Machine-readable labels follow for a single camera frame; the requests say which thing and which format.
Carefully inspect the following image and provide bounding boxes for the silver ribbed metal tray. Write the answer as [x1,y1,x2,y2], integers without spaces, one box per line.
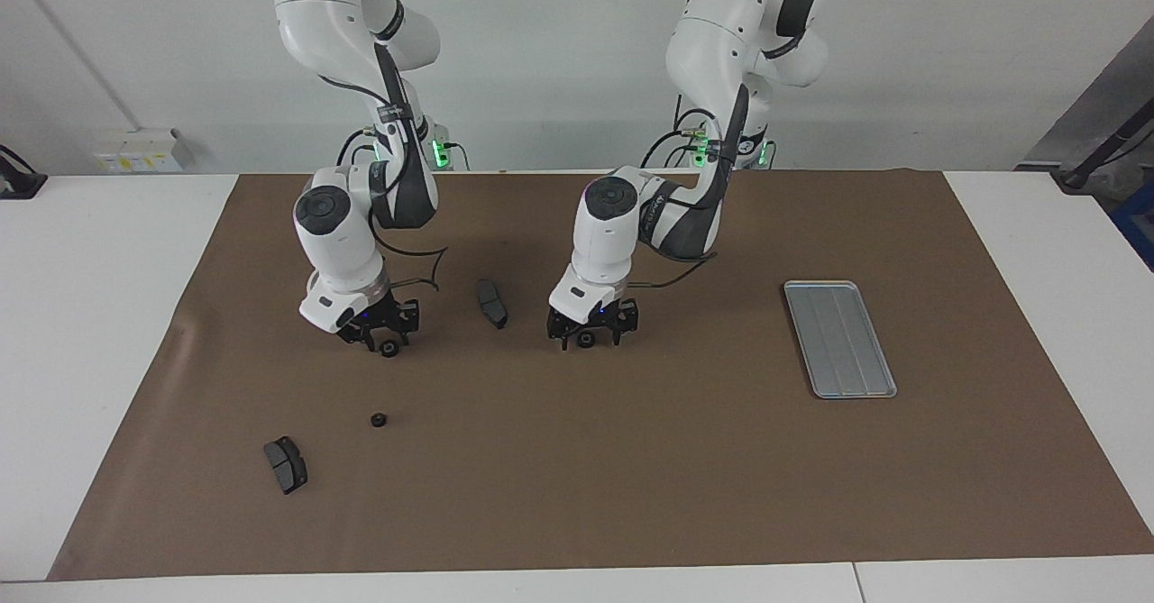
[783,280,899,400]

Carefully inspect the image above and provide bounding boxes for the long grey brake pad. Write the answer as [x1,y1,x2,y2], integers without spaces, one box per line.
[476,279,509,331]

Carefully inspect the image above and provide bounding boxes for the brown paper table mat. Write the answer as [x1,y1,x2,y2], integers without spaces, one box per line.
[47,169,1154,582]

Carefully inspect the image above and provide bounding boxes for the short grey brake pad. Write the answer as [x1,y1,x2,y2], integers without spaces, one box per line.
[263,436,309,496]

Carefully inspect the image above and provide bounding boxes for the black clamp base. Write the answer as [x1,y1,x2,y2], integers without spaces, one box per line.
[0,145,48,200]

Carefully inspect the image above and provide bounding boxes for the black stand pole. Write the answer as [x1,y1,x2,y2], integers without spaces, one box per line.
[1057,121,1154,194]

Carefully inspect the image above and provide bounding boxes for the blue box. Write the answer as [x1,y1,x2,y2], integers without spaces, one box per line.
[1111,179,1154,270]

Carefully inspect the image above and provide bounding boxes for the grey metal panel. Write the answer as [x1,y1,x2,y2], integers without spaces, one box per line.
[1019,17,1154,171]

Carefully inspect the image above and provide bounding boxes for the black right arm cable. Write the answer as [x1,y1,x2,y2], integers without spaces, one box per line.
[335,71,452,293]

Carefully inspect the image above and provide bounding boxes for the white wall socket box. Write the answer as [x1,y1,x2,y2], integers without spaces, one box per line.
[93,128,196,175]

